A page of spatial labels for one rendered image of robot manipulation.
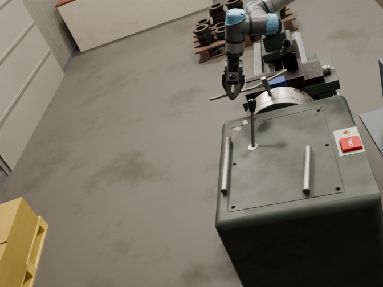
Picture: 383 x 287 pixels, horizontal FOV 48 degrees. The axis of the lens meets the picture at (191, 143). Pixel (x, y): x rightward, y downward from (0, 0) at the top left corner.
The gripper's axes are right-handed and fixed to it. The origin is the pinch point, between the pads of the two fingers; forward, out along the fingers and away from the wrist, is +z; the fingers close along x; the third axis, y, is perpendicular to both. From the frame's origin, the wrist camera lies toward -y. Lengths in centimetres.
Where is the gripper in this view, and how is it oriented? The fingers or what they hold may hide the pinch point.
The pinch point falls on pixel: (232, 98)
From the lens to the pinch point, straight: 176.3
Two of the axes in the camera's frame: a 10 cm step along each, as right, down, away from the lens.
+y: 1.0, -6.0, 7.9
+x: -10.0, -0.4, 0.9
